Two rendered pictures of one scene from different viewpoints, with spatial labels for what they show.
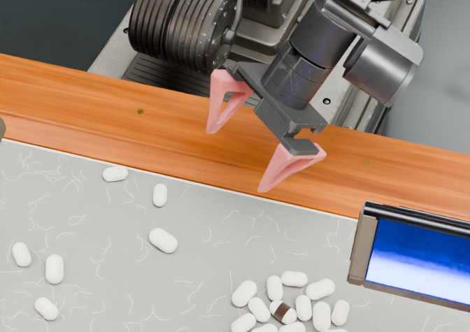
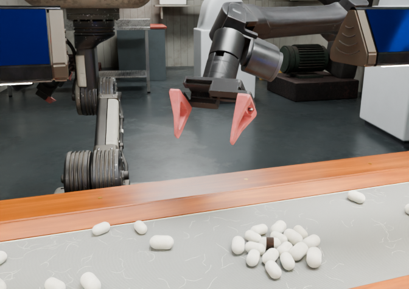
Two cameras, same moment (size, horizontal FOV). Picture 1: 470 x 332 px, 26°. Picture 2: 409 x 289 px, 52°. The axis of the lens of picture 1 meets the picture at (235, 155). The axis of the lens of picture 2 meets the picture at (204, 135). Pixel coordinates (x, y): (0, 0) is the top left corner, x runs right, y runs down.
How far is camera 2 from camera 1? 0.82 m
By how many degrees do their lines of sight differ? 46
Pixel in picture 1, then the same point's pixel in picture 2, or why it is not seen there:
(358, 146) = (235, 176)
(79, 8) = not seen: outside the picture
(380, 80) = (269, 55)
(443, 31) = not seen: hidden behind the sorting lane
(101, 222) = (107, 254)
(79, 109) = (55, 207)
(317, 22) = (225, 33)
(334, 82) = not seen: hidden behind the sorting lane
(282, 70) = (216, 63)
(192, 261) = (188, 247)
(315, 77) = (235, 64)
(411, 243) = (389, 20)
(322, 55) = (235, 48)
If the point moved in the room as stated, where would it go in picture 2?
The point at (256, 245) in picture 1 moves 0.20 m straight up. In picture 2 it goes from (220, 229) to (221, 118)
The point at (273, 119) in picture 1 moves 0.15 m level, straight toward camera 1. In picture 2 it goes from (226, 84) to (286, 102)
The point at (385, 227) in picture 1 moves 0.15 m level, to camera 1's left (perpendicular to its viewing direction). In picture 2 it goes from (371, 14) to (283, 14)
